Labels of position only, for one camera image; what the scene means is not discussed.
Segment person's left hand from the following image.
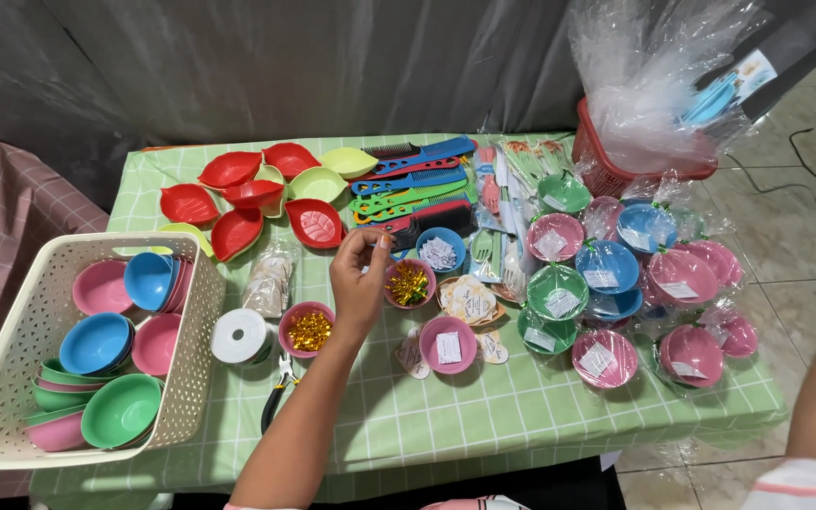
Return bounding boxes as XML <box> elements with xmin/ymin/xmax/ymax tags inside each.
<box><xmin>328</xmin><ymin>226</ymin><xmax>396</xmax><ymax>341</ymax></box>

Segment blue wrapped gift set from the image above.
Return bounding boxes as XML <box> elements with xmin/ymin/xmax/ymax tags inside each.
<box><xmin>679</xmin><ymin>50</ymin><xmax>779</xmax><ymax>130</ymax></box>

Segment white paper slips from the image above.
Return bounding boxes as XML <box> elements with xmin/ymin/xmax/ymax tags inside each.
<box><xmin>418</xmin><ymin>237</ymin><xmax>459</xmax><ymax>272</ymax></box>

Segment gold and green twist ties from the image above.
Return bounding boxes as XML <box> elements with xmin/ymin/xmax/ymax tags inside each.
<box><xmin>388</xmin><ymin>263</ymin><xmax>430</xmax><ymax>306</ymax></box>

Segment clear bag of tags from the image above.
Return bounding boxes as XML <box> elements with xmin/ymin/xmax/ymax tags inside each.
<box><xmin>243</xmin><ymin>244</ymin><xmax>300</xmax><ymax>320</ymax></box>

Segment stacks of unwrapped plastic bowls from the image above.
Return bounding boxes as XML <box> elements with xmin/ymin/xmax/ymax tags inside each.
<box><xmin>25</xmin><ymin>251</ymin><xmax>195</xmax><ymax>453</ymax></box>

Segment pile of leaf-shaped dishes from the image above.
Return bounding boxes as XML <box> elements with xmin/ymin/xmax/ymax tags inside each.
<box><xmin>157</xmin><ymin>142</ymin><xmax>379</xmax><ymax>263</ymax></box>

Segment pile of packed cutlery sets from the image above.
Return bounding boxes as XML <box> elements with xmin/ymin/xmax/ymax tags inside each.
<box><xmin>470</xmin><ymin>135</ymin><xmax>580</xmax><ymax>300</ymax></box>

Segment group of cellophane-wrapped bowls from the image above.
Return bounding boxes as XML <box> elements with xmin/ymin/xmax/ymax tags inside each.
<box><xmin>516</xmin><ymin>170</ymin><xmax>759</xmax><ymax>391</ymax></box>

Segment white ribbon spool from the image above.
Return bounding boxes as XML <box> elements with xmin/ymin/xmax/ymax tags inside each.
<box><xmin>210</xmin><ymin>308</ymin><xmax>274</xmax><ymax>366</ymax></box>

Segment green checkered tablecloth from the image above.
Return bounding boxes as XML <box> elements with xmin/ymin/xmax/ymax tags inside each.
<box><xmin>29</xmin><ymin>131</ymin><xmax>790</xmax><ymax>505</ymax></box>

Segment pink bowl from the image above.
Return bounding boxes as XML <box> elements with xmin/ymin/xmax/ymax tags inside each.
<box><xmin>384</xmin><ymin>258</ymin><xmax>438</xmax><ymax>310</ymax></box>
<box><xmin>278</xmin><ymin>301</ymin><xmax>337</xmax><ymax>359</ymax></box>
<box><xmin>418</xmin><ymin>316</ymin><xmax>478</xmax><ymax>375</ymax></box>

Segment red plastic basket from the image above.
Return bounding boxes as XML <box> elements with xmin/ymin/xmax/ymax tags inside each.
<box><xmin>571</xmin><ymin>97</ymin><xmax>719</xmax><ymax>199</ymax></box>

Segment black-handled pliers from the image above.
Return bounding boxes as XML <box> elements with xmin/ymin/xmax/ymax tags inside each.
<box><xmin>261</xmin><ymin>354</ymin><xmax>301</xmax><ymax>435</ymax></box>

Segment cream perforated plastic basket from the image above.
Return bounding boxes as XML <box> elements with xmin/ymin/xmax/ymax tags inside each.
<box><xmin>0</xmin><ymin>231</ymin><xmax>227</xmax><ymax>470</ymax></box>

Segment pile of coloured combs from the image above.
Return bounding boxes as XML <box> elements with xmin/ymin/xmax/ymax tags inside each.
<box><xmin>348</xmin><ymin>135</ymin><xmax>480</xmax><ymax>252</ymax></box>

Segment blue bowl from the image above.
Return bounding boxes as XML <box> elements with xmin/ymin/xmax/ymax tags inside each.
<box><xmin>416</xmin><ymin>227</ymin><xmax>467</xmax><ymax>274</ymax></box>

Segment cream card tag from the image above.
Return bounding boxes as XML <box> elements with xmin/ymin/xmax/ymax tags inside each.
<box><xmin>395</xmin><ymin>327</ymin><xmax>432</xmax><ymax>381</ymax></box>
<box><xmin>477</xmin><ymin>327</ymin><xmax>510</xmax><ymax>366</ymax></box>

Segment pile of cream card tags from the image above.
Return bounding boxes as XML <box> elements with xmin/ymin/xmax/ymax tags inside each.
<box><xmin>438</xmin><ymin>275</ymin><xmax>507</xmax><ymax>327</ymax></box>

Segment white paper label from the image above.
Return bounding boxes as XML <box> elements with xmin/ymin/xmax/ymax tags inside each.
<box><xmin>436</xmin><ymin>331</ymin><xmax>463</xmax><ymax>365</ymax></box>

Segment black cable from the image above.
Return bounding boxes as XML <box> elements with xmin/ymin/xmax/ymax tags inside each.
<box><xmin>723</xmin><ymin>127</ymin><xmax>816</xmax><ymax>217</ymax></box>

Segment bundle of clear cellophane bags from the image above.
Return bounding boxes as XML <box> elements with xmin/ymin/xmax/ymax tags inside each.
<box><xmin>567</xmin><ymin>0</ymin><xmax>781</xmax><ymax>174</ymax></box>

